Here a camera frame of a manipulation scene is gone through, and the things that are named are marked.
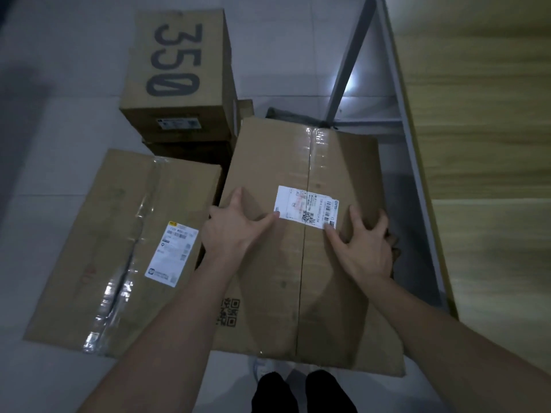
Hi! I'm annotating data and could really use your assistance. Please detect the person's right hand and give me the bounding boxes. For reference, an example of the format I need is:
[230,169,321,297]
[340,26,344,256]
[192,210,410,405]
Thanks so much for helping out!
[325,205,395,294]

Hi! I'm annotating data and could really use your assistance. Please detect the person's left hand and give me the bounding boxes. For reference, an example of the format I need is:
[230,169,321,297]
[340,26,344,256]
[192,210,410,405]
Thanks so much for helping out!
[200,187,281,268]

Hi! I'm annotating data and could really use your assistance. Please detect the large taped cardboard box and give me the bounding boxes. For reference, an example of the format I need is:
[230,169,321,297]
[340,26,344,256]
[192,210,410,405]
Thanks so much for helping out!
[212,116,406,378]

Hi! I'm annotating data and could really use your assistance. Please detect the person's left forearm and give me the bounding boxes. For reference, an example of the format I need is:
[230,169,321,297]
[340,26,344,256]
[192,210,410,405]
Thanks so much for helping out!
[77,253,259,413]

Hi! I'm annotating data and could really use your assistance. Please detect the person's right forearm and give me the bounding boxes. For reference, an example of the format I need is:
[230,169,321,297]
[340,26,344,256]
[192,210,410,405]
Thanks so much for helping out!
[357,274,551,413]

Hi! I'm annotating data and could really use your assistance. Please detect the plain brown cardboard box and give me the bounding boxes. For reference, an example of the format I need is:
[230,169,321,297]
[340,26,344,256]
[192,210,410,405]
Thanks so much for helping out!
[141,138,236,170]

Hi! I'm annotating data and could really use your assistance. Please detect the flat cardboard box torn tape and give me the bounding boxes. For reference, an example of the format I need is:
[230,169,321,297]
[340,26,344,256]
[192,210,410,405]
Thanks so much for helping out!
[23,148,223,358]

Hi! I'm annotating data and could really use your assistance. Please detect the person's black trousers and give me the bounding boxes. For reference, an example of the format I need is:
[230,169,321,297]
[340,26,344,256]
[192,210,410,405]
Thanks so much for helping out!
[251,370,359,413]

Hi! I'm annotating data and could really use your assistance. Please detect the cardboard shoebox with dark print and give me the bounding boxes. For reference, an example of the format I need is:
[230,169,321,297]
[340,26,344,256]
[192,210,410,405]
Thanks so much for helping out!
[119,8,238,143]

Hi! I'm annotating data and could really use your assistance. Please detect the grey metal table frame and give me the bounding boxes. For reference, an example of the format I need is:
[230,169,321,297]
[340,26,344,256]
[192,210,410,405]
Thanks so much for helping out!
[323,0,459,318]

